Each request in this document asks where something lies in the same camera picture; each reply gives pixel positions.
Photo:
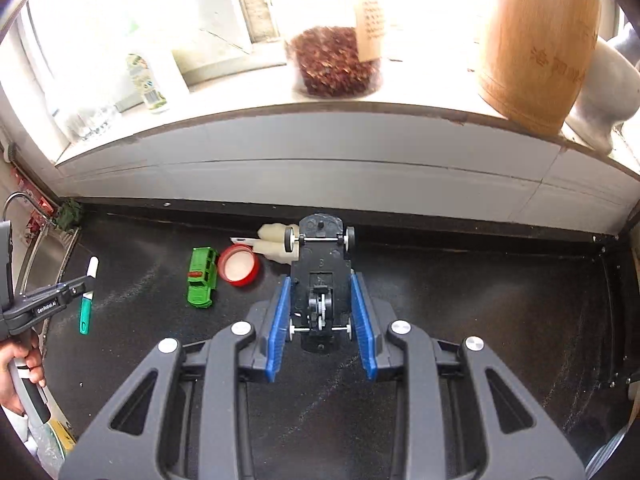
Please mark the green toy car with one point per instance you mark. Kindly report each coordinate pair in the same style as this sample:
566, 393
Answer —
202, 277

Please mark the red packet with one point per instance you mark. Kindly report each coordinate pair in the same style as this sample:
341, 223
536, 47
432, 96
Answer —
37, 212

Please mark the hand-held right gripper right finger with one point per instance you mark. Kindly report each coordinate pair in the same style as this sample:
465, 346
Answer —
364, 330

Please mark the grey kettle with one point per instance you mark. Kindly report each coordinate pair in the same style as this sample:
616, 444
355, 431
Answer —
600, 100

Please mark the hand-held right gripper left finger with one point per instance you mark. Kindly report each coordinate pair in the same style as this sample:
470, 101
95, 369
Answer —
277, 330

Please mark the red jar lid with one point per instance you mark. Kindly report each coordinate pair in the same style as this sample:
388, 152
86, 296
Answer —
240, 267

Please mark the white sponge brush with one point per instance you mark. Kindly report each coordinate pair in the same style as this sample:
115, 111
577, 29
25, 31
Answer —
272, 242

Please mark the black toy car chassis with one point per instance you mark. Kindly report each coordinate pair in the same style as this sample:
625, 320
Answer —
320, 270

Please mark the clear glass cups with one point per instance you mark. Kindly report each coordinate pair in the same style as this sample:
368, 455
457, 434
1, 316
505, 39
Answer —
87, 122

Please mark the green and white marker pen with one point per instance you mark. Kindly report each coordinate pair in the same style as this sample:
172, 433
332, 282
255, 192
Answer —
86, 310

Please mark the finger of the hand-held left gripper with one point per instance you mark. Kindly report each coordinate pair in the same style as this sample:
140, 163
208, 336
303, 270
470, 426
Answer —
45, 302

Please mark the green cloth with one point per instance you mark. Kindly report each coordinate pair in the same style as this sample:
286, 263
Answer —
70, 214

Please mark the chrome faucet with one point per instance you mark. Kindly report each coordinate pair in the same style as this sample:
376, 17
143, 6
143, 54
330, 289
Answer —
20, 200

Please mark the steel sink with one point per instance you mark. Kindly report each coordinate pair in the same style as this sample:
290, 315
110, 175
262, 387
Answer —
47, 265

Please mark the person's left hand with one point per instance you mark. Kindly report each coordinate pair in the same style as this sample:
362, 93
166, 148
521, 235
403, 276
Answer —
10, 380

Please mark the green labelled bottle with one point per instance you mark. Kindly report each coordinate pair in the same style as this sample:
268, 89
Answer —
147, 85

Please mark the wooden container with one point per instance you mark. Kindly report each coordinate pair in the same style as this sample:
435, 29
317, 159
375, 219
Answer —
537, 45

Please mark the jar of red dried bits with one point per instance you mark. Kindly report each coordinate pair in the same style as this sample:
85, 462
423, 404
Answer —
332, 65

